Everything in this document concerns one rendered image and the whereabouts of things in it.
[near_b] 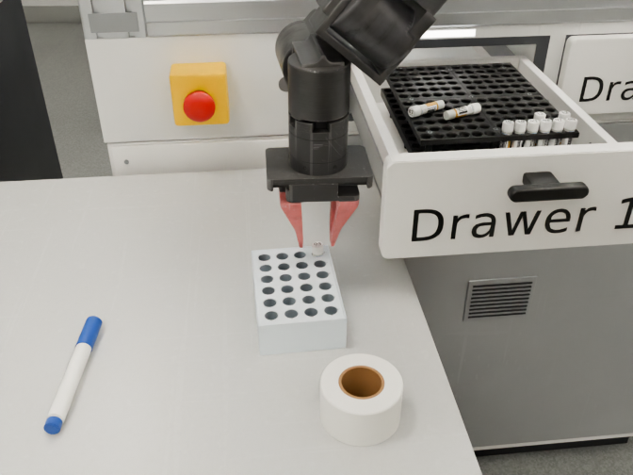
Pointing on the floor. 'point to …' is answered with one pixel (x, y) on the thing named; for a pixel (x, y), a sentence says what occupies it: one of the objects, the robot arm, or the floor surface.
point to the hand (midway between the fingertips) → (316, 237)
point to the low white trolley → (197, 334)
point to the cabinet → (494, 317)
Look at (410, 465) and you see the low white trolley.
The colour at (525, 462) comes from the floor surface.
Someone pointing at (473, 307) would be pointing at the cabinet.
